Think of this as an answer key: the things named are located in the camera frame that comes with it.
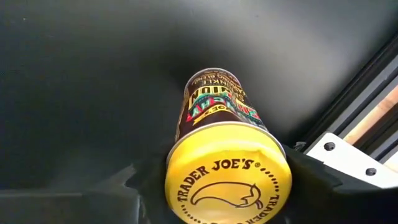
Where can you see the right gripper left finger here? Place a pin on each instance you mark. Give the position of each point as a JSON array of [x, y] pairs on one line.
[[93, 208]]

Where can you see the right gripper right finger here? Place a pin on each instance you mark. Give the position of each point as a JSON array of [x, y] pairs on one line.
[[342, 205]]

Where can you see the yellow-lid black spice can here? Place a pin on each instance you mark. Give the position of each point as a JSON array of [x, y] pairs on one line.
[[227, 174]]

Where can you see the white metal corner bracket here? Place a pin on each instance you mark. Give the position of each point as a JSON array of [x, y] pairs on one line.
[[348, 158]]

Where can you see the black aluminium table frame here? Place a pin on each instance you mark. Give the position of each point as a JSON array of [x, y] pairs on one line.
[[357, 90]]

